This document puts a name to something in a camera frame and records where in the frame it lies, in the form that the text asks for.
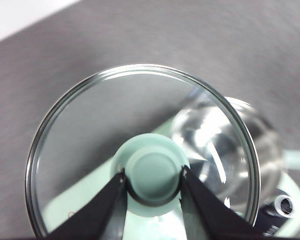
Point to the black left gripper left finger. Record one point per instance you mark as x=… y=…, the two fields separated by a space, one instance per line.
x=100 y=212

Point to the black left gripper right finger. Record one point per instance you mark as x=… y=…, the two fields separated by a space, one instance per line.
x=207 y=210

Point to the glass lid with green knob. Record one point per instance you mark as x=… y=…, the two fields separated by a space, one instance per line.
x=150 y=172

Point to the silver control knob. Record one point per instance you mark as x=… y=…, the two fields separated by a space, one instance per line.
x=285 y=203

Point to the green breakfast machine base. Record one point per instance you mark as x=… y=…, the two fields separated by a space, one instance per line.
x=296 y=190

